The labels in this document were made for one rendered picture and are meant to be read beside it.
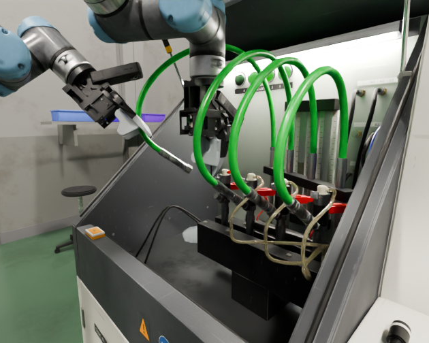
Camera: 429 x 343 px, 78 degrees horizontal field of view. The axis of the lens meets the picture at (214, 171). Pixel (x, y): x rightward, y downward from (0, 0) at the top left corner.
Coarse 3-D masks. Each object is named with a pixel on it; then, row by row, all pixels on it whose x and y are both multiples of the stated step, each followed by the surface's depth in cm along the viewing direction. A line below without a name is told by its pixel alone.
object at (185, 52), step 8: (232, 48) 67; (176, 56) 62; (184, 56) 63; (168, 64) 62; (256, 64) 70; (160, 72) 61; (152, 80) 61; (264, 80) 71; (144, 88) 61; (264, 88) 73; (144, 96) 61; (136, 104) 61; (272, 104) 73; (136, 112) 61; (272, 112) 74; (272, 120) 74; (272, 128) 75; (144, 136) 62; (272, 136) 75; (152, 144) 63; (272, 144) 76
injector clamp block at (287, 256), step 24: (216, 216) 71; (216, 240) 62; (288, 240) 56; (240, 264) 57; (264, 264) 52; (312, 264) 47; (240, 288) 58; (264, 288) 53; (288, 288) 48; (264, 312) 53
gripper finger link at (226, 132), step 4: (224, 128) 57; (228, 128) 56; (224, 132) 56; (228, 132) 57; (220, 136) 57; (224, 136) 56; (228, 136) 57; (224, 140) 57; (228, 140) 57; (224, 144) 57; (224, 148) 58; (220, 152) 58; (224, 152) 58; (220, 156) 58; (224, 156) 58
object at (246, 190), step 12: (276, 60) 45; (288, 60) 47; (264, 72) 43; (300, 72) 53; (252, 84) 42; (252, 96) 42; (312, 96) 55; (240, 108) 41; (312, 108) 57; (240, 120) 40; (312, 120) 58; (312, 132) 58; (228, 144) 41; (312, 144) 59; (228, 156) 41; (312, 156) 59; (312, 168) 59; (240, 180) 42; (252, 192) 44; (264, 204) 47
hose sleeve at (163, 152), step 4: (160, 152) 64; (164, 152) 65; (168, 152) 65; (164, 156) 65; (168, 156) 65; (172, 156) 66; (168, 160) 66; (172, 160) 66; (176, 160) 66; (180, 160) 67; (176, 164) 66; (180, 164) 66; (184, 164) 67; (184, 168) 67
